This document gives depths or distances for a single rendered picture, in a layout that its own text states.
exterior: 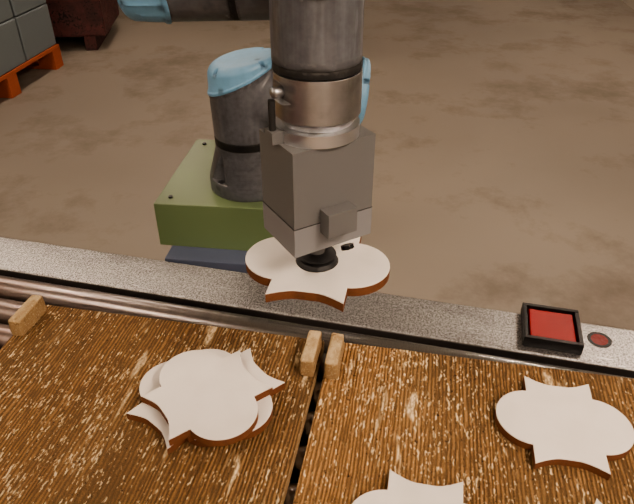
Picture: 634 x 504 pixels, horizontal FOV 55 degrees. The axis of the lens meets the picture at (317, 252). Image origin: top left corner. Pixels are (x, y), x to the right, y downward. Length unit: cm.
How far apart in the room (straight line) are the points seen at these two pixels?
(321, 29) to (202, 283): 56
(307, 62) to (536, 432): 46
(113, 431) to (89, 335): 18
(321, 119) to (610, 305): 218
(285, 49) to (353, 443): 42
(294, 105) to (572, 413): 47
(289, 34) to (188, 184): 69
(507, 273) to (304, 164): 216
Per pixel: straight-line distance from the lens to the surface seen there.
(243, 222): 107
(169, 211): 110
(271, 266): 61
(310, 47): 49
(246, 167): 105
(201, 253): 111
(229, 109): 102
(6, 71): 478
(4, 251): 114
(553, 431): 74
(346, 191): 55
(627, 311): 260
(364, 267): 61
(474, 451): 71
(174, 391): 72
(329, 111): 51
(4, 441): 78
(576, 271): 275
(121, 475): 70
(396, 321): 88
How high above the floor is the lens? 148
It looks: 34 degrees down
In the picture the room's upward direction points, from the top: straight up
